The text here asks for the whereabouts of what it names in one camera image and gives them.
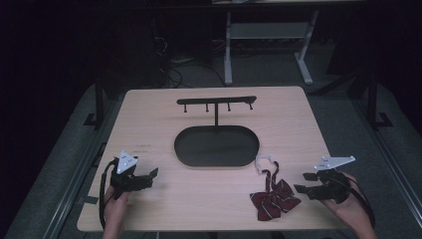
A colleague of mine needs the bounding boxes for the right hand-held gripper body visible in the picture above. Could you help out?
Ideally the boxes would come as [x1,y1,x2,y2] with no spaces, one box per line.
[310,154,356,205]

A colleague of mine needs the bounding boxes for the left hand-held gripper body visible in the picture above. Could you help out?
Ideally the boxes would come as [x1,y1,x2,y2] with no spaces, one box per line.
[109,149,144,200]

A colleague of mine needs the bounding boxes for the person's left hand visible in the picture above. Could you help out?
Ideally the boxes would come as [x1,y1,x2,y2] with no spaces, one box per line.
[104,184,131,231]

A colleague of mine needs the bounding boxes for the person's right hand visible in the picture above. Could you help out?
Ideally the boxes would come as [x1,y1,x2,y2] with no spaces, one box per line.
[319,171,372,232]

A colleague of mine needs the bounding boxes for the dark red striped bow tie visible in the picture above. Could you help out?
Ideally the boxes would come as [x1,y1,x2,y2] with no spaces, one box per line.
[249,153,303,222]

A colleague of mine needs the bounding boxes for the grey tape strip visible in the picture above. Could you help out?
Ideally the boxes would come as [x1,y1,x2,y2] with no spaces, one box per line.
[77,195,101,206]

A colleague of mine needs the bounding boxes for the black hook stand with tray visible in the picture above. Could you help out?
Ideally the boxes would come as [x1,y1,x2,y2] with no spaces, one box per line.
[173,95,261,168]

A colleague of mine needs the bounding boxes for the black metal stand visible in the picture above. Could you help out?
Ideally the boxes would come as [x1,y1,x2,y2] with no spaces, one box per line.
[364,70,395,131]
[83,77,106,131]

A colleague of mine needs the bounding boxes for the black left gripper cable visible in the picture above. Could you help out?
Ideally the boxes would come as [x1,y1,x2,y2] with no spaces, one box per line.
[98,157,121,231]

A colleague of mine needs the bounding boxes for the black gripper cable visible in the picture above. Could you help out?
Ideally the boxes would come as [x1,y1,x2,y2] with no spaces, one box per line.
[336,172,377,230]
[98,157,121,231]

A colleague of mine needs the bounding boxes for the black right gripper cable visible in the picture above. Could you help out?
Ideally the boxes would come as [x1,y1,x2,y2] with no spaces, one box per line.
[336,172,377,230]

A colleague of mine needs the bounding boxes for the grey metal rail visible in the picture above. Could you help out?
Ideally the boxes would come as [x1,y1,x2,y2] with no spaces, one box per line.
[42,99,117,239]
[350,98,422,221]

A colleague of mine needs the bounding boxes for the black floor cables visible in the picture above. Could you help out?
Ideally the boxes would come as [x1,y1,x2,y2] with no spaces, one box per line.
[152,34,227,89]

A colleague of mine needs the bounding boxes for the white metal table frame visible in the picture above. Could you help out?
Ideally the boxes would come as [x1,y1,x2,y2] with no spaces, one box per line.
[223,9,320,87]

